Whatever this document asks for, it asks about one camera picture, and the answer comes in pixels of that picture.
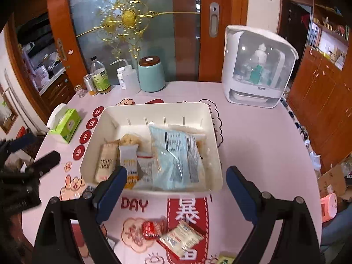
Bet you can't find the wall shelf with boxes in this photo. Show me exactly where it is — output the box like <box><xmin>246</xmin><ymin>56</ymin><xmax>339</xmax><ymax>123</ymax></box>
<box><xmin>311</xmin><ymin>16</ymin><xmax>350</xmax><ymax>69</ymax></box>

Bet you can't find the pink plastic stool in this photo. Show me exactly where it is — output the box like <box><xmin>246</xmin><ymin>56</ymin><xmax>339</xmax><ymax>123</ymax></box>
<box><xmin>320</xmin><ymin>193</ymin><xmax>338</xmax><ymax>223</ymax></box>

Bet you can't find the white countertop appliance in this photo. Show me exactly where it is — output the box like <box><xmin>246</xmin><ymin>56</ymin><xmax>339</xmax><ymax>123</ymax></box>
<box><xmin>222</xmin><ymin>25</ymin><xmax>299</xmax><ymax>108</ymax></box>

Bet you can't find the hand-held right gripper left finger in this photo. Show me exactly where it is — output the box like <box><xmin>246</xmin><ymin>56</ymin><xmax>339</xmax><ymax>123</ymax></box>
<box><xmin>32</xmin><ymin>166</ymin><xmax>128</xmax><ymax>264</ymax></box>

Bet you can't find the large light blue snack packet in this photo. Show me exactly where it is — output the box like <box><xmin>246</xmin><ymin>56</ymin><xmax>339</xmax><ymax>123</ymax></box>
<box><xmin>149</xmin><ymin>125</ymin><xmax>207</xmax><ymax>191</ymax></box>

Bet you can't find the wooden wall frame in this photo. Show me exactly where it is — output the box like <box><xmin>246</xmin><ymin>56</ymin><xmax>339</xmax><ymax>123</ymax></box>
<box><xmin>0</xmin><ymin>84</ymin><xmax>18</xmax><ymax>135</ymax></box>

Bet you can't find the beige sachet packet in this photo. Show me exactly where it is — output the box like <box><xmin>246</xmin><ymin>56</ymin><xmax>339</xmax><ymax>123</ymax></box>
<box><xmin>158</xmin><ymin>221</ymin><xmax>204</xmax><ymax>259</ymax></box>

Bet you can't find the small red snack packet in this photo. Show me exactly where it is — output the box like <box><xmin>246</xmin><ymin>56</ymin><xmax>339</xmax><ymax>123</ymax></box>
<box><xmin>141</xmin><ymin>219</ymin><xmax>167</xmax><ymax>240</ymax></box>

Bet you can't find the pink printed tablecloth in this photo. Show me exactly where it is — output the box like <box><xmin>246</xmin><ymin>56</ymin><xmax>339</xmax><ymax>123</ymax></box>
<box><xmin>22</xmin><ymin>81</ymin><xmax>322</xmax><ymax>264</ymax></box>

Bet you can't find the white pill bottle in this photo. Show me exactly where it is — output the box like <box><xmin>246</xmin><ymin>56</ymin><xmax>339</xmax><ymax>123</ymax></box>
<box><xmin>117</xmin><ymin>67</ymin><xmax>127</xmax><ymax>90</ymax></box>

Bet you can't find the person's leg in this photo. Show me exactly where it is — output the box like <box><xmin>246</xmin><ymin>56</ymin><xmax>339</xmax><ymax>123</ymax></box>
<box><xmin>320</xmin><ymin>206</ymin><xmax>352</xmax><ymax>264</ymax></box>

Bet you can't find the white plastic storage tray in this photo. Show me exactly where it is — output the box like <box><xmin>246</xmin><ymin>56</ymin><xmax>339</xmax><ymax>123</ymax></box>
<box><xmin>80</xmin><ymin>102</ymin><xmax>223</xmax><ymax>197</ymax></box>

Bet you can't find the wooden floor cabinet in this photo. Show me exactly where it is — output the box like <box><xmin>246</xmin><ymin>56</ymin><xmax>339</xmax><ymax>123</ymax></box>
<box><xmin>287</xmin><ymin>47</ymin><xmax>352</xmax><ymax>171</ymax></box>

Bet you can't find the cluttered kitchen counter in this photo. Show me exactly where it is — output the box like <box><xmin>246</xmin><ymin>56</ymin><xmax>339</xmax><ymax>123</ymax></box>
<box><xmin>22</xmin><ymin>42</ymin><xmax>66</xmax><ymax>94</ymax></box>

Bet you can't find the cardboard box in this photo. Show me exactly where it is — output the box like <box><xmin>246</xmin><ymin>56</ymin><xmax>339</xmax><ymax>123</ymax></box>
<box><xmin>316</xmin><ymin>165</ymin><xmax>348</xmax><ymax>198</ymax></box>

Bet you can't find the small yellow crumbly snack packet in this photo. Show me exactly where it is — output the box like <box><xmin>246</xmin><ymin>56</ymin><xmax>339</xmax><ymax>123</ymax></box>
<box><xmin>119</xmin><ymin>133</ymin><xmax>150</xmax><ymax>154</ymax></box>

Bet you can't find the teal bottle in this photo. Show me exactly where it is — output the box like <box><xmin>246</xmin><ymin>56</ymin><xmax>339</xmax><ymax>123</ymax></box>
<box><xmin>251</xmin><ymin>64</ymin><xmax>266</xmax><ymax>84</ymax></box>

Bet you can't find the glass bottle green label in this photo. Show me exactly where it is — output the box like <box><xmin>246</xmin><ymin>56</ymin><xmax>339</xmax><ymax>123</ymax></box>
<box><xmin>90</xmin><ymin>56</ymin><xmax>112</xmax><ymax>94</ymax></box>

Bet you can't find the green tissue box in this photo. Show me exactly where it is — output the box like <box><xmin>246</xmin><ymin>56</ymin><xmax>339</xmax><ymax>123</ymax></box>
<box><xmin>46</xmin><ymin>103</ymin><xmax>82</xmax><ymax>144</ymax></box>

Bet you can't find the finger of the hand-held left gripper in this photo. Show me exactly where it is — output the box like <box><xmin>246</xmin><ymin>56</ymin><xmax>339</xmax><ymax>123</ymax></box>
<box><xmin>5</xmin><ymin>132</ymin><xmax>37</xmax><ymax>154</ymax></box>
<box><xmin>20</xmin><ymin>151</ymin><xmax>61</xmax><ymax>178</ymax></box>

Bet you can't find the orange and white snack packet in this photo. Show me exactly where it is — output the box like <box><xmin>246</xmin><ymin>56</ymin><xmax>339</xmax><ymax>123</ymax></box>
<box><xmin>119</xmin><ymin>145</ymin><xmax>138</xmax><ymax>190</ymax></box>

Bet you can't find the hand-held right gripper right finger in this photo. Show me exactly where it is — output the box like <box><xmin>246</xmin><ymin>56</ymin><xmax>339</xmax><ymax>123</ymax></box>
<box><xmin>226</xmin><ymin>166</ymin><xmax>322</xmax><ymax>264</ymax></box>

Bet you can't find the small metal tin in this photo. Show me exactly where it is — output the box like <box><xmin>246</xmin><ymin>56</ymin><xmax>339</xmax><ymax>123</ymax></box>
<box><xmin>83</xmin><ymin>74</ymin><xmax>99</xmax><ymax>97</ymax></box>

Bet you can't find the dark wooden door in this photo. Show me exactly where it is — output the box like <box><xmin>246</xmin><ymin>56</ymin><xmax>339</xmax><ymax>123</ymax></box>
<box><xmin>278</xmin><ymin>0</ymin><xmax>314</xmax><ymax>50</ymax></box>

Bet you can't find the teal canister brown lid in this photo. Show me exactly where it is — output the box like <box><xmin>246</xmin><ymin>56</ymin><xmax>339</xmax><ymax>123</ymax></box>
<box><xmin>138</xmin><ymin>56</ymin><xmax>166</xmax><ymax>93</ymax></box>

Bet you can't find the white squeeze wash bottle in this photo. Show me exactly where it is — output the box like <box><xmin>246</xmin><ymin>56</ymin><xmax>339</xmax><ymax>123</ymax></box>
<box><xmin>110</xmin><ymin>59</ymin><xmax>141</xmax><ymax>94</ymax></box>

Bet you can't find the glass door gold ornament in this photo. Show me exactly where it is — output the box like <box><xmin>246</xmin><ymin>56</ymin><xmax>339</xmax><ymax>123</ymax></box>
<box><xmin>67</xmin><ymin>0</ymin><xmax>201</xmax><ymax>81</ymax></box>

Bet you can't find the row of shoes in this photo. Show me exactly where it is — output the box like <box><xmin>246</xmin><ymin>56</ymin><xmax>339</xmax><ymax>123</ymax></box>
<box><xmin>283</xmin><ymin>99</ymin><xmax>322</xmax><ymax>171</ymax></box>

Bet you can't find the silver door handle plate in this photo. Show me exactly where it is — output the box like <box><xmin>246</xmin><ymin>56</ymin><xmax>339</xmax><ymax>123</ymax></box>
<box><xmin>209</xmin><ymin>2</ymin><xmax>220</xmax><ymax>37</ymax></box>

